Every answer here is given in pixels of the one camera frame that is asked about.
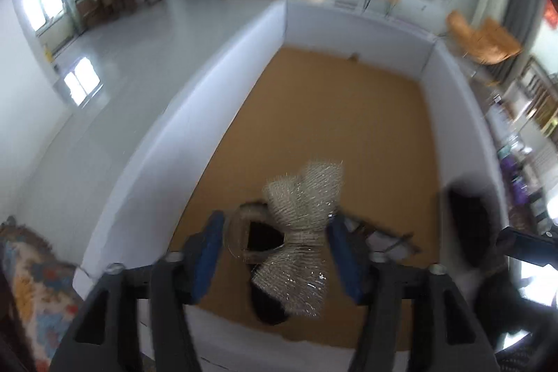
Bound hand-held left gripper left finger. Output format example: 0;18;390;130
50;210;226;372

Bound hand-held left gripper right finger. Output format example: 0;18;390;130
328;216;502;372

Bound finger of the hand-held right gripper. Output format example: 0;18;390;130
496;225;558;269

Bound glitter bow hair clip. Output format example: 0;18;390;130
223;160;346;327

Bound thin dark object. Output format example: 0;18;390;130
346;217;424;264

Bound dark blurred object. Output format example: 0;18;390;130
448;184;495;268

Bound dark wooden chair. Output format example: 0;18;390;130
513;55;558;134

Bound patterned colourful rug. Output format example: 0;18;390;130
0;217;84;372

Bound orange lounge chair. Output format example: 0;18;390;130
446;9;522;66

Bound grey curtain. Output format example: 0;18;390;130
501;0;546;52

